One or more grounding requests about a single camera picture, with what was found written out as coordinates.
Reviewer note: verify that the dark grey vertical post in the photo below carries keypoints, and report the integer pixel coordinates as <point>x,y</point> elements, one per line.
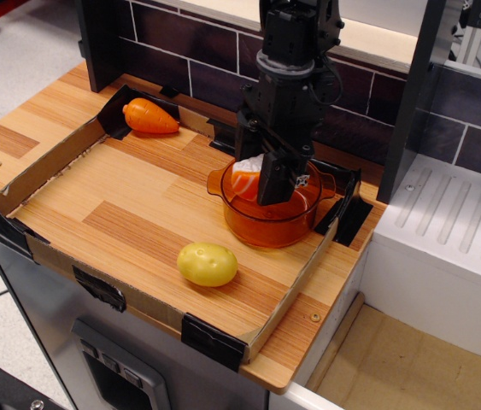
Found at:
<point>430,54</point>

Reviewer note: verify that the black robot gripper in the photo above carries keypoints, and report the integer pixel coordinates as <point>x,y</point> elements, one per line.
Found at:
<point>277,119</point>

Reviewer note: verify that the grey toy oven panel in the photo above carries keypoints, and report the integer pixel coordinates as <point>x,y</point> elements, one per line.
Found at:
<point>122,380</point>

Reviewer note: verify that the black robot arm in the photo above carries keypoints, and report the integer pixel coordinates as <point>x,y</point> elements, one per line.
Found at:
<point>296,38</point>

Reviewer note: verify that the salmon nigiri sushi toy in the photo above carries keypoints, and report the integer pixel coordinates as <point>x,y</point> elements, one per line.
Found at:
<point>245,177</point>

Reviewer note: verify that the cardboard fence with black tape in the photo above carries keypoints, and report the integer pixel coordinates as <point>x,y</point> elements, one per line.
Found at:
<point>112,211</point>

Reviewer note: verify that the yellow toy potato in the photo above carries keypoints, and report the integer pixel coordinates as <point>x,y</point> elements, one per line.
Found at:
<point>207,264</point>

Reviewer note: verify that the white toy sink drainboard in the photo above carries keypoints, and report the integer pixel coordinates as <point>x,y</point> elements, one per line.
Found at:
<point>424,261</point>

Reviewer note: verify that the transparent orange plastic pot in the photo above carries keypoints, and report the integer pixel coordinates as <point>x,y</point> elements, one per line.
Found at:
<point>273,226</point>

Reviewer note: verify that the orange toy carrot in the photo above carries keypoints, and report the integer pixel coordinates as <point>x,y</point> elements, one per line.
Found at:
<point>145,116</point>

